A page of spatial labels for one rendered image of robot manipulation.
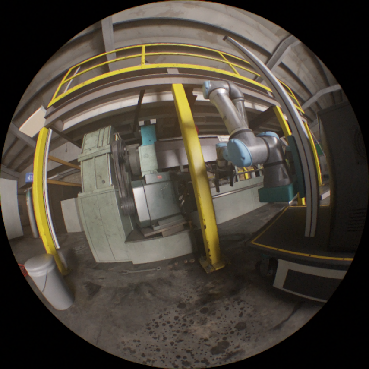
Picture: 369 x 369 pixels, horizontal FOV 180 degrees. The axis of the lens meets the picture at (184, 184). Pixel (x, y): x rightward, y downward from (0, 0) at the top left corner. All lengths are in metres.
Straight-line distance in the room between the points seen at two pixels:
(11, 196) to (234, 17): 9.45
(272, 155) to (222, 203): 1.53
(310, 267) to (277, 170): 0.43
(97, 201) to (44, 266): 0.88
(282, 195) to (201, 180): 0.55
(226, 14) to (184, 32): 1.68
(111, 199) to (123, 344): 1.22
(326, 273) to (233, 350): 0.47
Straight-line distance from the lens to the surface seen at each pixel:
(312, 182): 0.63
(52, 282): 1.08
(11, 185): 5.94
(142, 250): 1.26
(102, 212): 1.37
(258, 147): 0.47
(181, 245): 1.23
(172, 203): 1.14
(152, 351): 0.75
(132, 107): 1.70
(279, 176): 0.51
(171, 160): 1.80
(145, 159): 1.85
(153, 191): 1.07
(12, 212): 5.82
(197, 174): 0.82
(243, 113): 0.73
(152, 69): 1.57
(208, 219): 0.86
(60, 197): 5.89
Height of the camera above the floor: 0.68
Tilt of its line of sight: 2 degrees up
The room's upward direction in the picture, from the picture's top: 12 degrees counter-clockwise
